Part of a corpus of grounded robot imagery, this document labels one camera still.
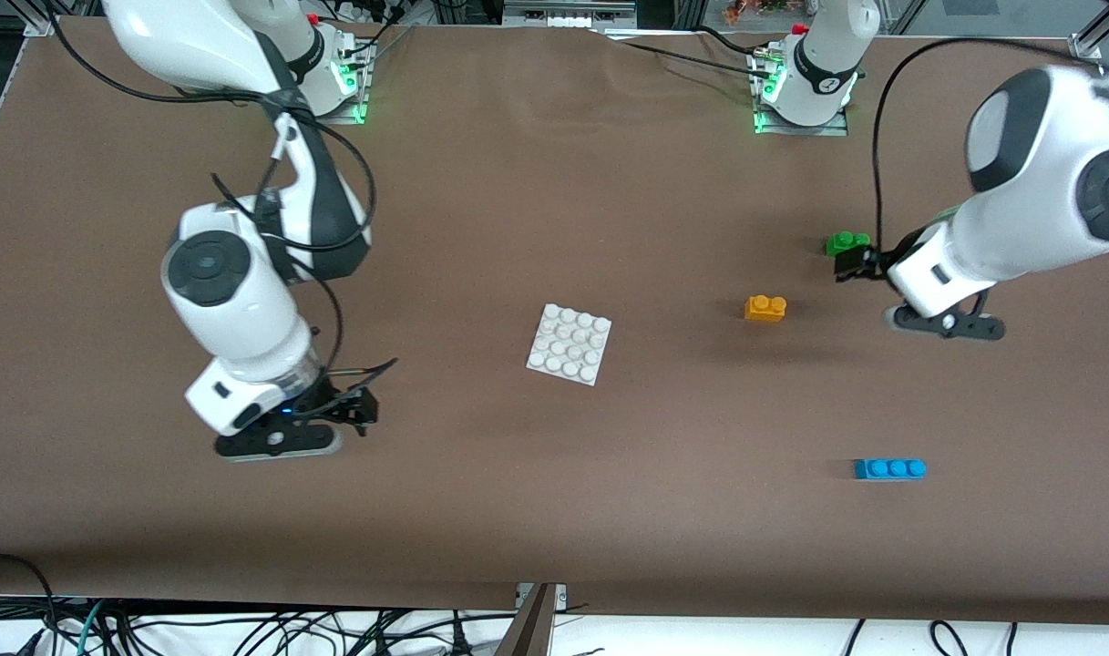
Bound tangled black floor cables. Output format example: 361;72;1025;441
108;606;519;656

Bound black looped floor cable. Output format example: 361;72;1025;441
0;553;58;656

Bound white studded base plate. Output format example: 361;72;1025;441
525;303;612;387

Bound black cable on table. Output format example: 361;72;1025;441
609;27;766;78

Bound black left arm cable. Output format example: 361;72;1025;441
871;36;1106;261

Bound grey power strip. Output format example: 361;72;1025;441
502;0;639;30

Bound blue three-stud toy block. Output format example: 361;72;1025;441
853;458;928;481

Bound teal floor cable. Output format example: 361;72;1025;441
74;600;108;656

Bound brown table cover sheet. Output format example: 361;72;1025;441
0;16;1109;626

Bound dark metal beam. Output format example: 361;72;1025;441
492;583;557;656

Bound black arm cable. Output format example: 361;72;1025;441
44;0;400;384
871;36;1106;261

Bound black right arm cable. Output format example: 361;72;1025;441
44;0;400;384

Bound metal table edge bracket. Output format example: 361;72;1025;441
515;583;569;611

